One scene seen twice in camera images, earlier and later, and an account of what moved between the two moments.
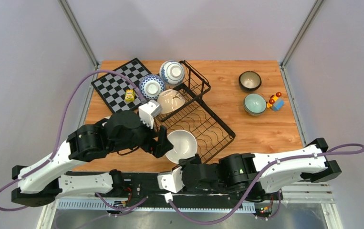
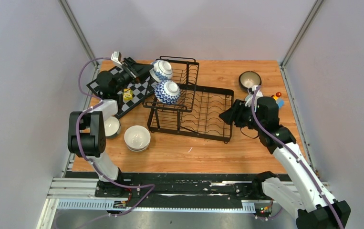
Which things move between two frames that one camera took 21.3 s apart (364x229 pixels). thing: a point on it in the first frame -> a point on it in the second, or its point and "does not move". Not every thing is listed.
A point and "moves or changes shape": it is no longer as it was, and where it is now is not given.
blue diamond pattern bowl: x=150 y=86 -> x=167 y=91
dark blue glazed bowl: x=249 y=80 does not move
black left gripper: x=163 y=145 -> x=135 y=71
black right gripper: x=195 y=160 -> x=234 y=113
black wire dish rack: x=212 y=133 moves or changes shape
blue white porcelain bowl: x=171 y=72 -> x=162 y=70
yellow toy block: x=130 y=95 does not move
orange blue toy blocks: x=275 y=103 does not move
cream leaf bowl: x=170 y=100 moves or changes shape
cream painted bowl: x=185 y=145 moves or changes shape
